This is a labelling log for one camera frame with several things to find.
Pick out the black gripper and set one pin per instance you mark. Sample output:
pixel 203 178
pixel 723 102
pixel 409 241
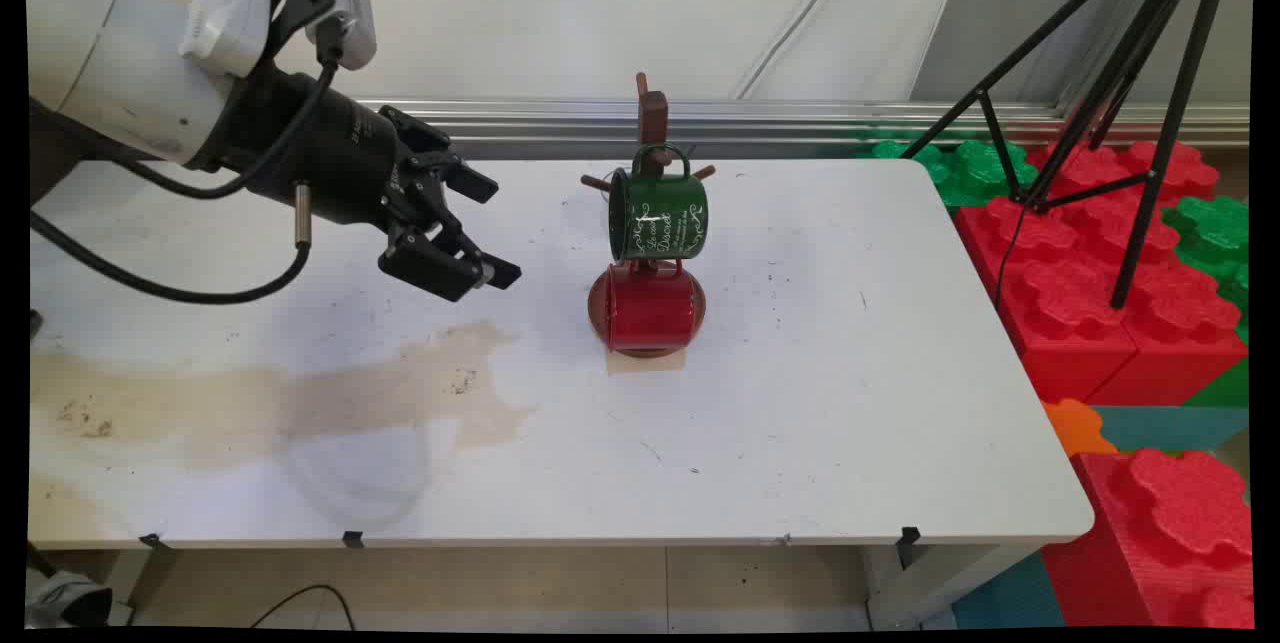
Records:
pixel 320 158

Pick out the green enamel mug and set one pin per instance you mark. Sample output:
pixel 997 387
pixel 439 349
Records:
pixel 660 218

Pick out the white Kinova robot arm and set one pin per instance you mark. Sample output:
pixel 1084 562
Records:
pixel 120 53

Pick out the red enamel mug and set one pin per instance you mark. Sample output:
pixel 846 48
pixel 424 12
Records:
pixel 650 313

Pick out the brown wooden mug tree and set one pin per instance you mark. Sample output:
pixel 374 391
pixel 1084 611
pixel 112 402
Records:
pixel 652 118

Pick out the black table edge clip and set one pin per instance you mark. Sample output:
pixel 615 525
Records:
pixel 908 538
pixel 155 541
pixel 352 539

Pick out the dark brown cabinet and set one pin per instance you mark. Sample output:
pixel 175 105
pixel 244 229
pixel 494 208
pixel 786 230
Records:
pixel 55 153

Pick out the green foam building block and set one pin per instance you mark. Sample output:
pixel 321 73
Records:
pixel 1215 228
pixel 1225 388
pixel 975 168

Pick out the grey cloth bundle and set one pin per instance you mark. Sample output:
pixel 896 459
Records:
pixel 70 603

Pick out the white table leg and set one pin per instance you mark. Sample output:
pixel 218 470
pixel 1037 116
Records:
pixel 930 593

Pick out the red foam building block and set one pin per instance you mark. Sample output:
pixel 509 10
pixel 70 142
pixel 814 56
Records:
pixel 1150 543
pixel 1060 323

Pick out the orange foam piece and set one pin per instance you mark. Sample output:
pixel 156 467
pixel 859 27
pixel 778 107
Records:
pixel 1075 423

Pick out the teal foam floor mat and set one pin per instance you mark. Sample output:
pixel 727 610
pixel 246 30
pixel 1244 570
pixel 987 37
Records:
pixel 1010 598

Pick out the black tripod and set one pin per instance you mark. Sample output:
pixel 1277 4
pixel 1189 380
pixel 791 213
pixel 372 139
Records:
pixel 1165 153

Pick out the teal foam block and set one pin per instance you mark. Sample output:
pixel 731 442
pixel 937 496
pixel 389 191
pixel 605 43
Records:
pixel 1170 426

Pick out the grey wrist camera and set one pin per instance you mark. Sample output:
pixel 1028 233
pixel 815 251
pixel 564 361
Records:
pixel 350 3

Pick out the aluminium wall rail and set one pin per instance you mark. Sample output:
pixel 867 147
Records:
pixel 800 123

